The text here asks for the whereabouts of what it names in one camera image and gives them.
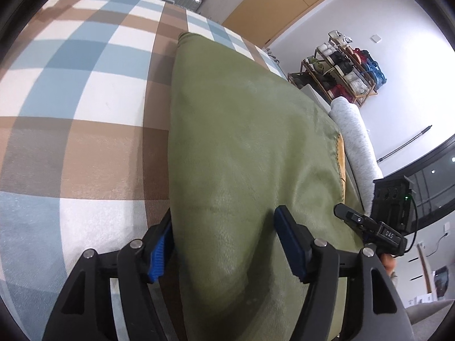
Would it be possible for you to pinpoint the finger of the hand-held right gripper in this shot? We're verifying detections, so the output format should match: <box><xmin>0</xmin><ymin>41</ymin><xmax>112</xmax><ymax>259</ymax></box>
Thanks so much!
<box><xmin>334</xmin><ymin>203</ymin><xmax>378</xmax><ymax>237</ymax></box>

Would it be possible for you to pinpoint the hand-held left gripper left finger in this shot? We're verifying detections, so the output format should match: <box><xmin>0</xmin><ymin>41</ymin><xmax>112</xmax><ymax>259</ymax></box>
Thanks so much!
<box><xmin>42</xmin><ymin>210</ymin><xmax>176</xmax><ymax>341</ymax></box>

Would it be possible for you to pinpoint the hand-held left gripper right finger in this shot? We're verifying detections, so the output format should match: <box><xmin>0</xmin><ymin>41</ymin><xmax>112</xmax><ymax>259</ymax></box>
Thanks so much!
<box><xmin>274</xmin><ymin>205</ymin><xmax>416</xmax><ymax>341</ymax></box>

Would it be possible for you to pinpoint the green jacket with mustard sleeves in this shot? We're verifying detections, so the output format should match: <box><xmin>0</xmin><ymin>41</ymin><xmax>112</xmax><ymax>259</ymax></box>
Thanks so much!
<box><xmin>167</xmin><ymin>32</ymin><xmax>365</xmax><ymax>341</ymax></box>

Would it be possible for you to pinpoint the person's right hand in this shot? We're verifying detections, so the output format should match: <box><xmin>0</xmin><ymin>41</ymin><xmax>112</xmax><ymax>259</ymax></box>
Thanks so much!
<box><xmin>380</xmin><ymin>254</ymin><xmax>398</xmax><ymax>278</ymax></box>

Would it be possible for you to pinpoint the dark glass panel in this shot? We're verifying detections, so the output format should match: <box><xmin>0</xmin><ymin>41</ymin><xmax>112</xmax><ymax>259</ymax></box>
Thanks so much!
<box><xmin>384</xmin><ymin>145</ymin><xmax>455</xmax><ymax>236</ymax></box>

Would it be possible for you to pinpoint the black metal rod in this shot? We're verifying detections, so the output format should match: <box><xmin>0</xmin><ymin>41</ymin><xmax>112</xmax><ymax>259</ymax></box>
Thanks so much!
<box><xmin>379</xmin><ymin>125</ymin><xmax>433</xmax><ymax>161</ymax></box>

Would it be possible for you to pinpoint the grey rolled pillow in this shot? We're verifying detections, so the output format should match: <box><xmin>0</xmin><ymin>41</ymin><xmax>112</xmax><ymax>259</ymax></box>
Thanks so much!
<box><xmin>329</xmin><ymin>97</ymin><xmax>385</xmax><ymax>211</ymax></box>

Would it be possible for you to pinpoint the wooden shoe rack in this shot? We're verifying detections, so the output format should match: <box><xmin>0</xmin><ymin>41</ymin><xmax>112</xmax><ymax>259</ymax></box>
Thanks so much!
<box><xmin>288</xmin><ymin>30</ymin><xmax>388</xmax><ymax>108</ymax></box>

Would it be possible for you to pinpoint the checkered bed sheet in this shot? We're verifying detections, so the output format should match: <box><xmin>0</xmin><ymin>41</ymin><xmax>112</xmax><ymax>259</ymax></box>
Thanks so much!
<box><xmin>0</xmin><ymin>0</ymin><xmax>289</xmax><ymax>341</ymax></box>

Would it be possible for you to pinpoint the wooden door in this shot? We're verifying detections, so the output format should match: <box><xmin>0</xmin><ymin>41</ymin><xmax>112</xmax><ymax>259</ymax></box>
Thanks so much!
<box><xmin>222</xmin><ymin>0</ymin><xmax>363</xmax><ymax>49</ymax></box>

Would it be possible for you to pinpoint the black cable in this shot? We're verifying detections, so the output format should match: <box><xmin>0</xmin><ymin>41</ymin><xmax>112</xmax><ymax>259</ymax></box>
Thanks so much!
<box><xmin>408</xmin><ymin>194</ymin><xmax>419</xmax><ymax>253</ymax></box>

